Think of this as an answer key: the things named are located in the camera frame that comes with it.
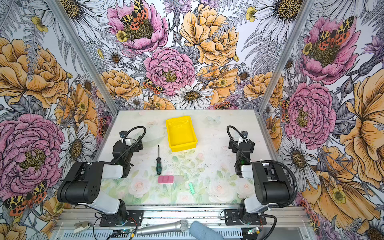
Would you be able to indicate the silver microphone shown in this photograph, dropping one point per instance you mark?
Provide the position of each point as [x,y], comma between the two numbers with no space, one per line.
[179,227]

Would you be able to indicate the pink ridged block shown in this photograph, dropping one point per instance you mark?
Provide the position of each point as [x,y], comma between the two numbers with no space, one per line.
[166,179]

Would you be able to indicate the green black screwdriver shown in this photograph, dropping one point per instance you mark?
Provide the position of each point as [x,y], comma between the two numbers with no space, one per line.
[158,163]

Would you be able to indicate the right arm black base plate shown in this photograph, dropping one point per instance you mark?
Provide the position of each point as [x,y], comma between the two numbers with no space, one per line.
[234,217]

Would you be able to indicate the yellow plastic bin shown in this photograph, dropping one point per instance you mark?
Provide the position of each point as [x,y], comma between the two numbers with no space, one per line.
[181,134]

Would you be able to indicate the small green circuit board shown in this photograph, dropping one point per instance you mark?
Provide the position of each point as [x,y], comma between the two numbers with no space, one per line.
[124,233]

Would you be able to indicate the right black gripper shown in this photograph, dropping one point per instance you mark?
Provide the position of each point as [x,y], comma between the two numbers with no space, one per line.
[240,169]

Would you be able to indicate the aluminium front rail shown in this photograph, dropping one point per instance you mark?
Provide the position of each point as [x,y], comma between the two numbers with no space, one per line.
[211,215]

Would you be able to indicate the blue grey foam windscreen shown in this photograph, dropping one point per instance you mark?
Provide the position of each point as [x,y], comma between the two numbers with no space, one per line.
[202,232]

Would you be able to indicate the right green circuit board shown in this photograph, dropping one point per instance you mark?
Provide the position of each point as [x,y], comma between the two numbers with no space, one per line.
[255,230]

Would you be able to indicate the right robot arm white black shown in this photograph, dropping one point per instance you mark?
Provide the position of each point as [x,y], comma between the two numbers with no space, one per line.
[275,184]

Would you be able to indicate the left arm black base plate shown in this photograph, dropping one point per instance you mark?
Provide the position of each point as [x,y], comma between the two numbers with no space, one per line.
[132,218]

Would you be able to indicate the white clip on rail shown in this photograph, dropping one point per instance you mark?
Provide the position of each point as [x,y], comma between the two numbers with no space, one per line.
[81,226]

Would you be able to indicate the small green comb piece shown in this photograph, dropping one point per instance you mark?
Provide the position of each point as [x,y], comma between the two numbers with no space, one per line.
[191,187]

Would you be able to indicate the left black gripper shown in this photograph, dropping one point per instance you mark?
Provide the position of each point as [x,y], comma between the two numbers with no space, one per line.
[120,163]

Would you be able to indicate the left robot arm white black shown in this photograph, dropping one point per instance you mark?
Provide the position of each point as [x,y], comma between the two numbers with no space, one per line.
[82,184]

